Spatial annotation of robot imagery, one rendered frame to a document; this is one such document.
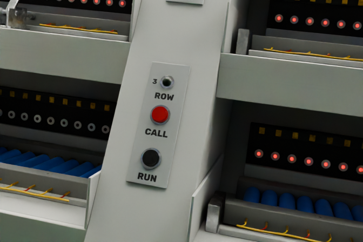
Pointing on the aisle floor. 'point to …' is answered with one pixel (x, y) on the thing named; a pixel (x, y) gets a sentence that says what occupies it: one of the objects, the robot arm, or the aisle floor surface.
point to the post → (215, 47)
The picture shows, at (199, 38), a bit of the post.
